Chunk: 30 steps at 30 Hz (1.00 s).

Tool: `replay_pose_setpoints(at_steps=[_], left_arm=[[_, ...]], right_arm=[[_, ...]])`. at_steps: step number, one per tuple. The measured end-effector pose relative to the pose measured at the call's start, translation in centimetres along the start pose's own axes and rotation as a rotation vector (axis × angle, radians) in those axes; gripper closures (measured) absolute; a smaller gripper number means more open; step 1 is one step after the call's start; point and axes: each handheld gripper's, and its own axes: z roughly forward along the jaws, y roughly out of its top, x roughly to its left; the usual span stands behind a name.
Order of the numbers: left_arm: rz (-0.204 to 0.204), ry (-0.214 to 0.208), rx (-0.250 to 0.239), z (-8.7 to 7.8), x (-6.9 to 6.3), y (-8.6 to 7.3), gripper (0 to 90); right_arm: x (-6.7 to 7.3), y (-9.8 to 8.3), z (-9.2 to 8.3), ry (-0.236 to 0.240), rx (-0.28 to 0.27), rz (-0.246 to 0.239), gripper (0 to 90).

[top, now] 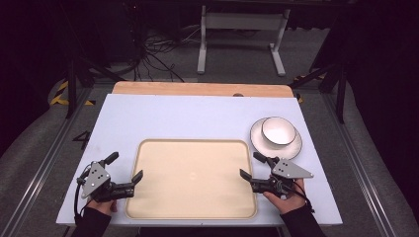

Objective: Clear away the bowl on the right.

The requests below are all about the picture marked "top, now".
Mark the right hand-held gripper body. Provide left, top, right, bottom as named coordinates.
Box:
left=250, top=157, right=314, bottom=199

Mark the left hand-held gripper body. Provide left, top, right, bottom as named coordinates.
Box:
left=76, top=160, right=136, bottom=203

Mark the person's left hand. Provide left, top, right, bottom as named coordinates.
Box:
left=86, top=198, right=119, bottom=217

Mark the person's right hand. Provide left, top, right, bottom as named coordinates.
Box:
left=262, top=178, right=307, bottom=215

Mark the white plate with dark rim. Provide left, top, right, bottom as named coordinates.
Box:
left=249, top=117, right=303, bottom=161

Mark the white bowl with dark rim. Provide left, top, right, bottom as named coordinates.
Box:
left=260, top=116, right=297, bottom=147

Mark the beige rectangular tray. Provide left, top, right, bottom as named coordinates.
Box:
left=125, top=138, right=258, bottom=221

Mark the white board table cover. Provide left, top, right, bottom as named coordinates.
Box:
left=55, top=93, right=344, bottom=228

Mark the yellow black floor tape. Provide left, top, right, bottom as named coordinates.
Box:
left=293, top=72, right=327, bottom=105
left=48, top=79, right=97, bottom=107

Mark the black metal stand leg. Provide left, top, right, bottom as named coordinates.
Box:
left=63, top=48, right=127, bottom=120
left=288, top=58, right=348, bottom=125

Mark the wooden table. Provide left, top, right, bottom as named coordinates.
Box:
left=112, top=81, right=294, bottom=99

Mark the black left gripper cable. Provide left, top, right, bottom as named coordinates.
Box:
left=73, top=166, right=92, bottom=225

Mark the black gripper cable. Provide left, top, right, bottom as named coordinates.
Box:
left=280, top=179, right=316, bottom=214
left=73, top=166, right=92, bottom=225

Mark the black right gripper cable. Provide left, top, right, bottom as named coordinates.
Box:
left=280, top=179, right=316, bottom=214

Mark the aluminium floor rail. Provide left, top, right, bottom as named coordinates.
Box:
left=320, top=92, right=398, bottom=237
left=0, top=86, right=95, bottom=237

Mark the tangle of black floor cables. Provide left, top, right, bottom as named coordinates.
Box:
left=108, top=24, right=202, bottom=83

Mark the white metal stand frame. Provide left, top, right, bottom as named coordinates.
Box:
left=196, top=4, right=292, bottom=78

